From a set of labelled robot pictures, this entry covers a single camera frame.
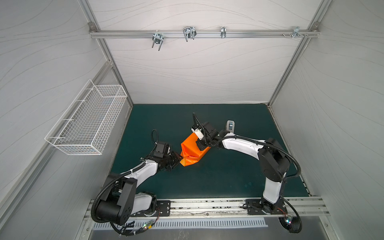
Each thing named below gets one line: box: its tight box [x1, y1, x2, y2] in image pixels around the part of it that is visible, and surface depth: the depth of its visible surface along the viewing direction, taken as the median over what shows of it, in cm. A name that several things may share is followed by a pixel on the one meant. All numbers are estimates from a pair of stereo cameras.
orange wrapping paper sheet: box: [179, 132, 211, 167], surface depth 90 cm
